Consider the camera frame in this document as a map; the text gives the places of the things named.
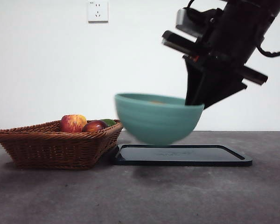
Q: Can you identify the teal ceramic bowl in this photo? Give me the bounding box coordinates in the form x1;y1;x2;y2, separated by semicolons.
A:
114;92;205;146

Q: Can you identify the black rectangular tray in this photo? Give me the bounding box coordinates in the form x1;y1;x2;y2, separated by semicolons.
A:
113;143;253;167

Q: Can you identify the green avocado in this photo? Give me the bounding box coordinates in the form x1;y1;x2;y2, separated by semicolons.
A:
100;119;118;127

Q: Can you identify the dark red plum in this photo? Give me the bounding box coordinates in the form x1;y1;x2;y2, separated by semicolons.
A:
82;120;108;133

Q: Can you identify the red yellow apple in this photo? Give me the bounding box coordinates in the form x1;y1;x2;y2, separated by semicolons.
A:
60;114;88;133

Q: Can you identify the brown wicker basket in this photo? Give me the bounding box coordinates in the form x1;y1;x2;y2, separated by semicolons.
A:
0;119;124;170

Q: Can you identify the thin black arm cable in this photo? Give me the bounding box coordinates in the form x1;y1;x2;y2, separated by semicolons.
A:
256;42;280;57
186;0;203;14

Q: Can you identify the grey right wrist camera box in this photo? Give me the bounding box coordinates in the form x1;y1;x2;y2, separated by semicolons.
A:
175;7;217;36

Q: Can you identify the white wall socket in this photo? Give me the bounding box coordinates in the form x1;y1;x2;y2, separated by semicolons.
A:
88;0;109;23

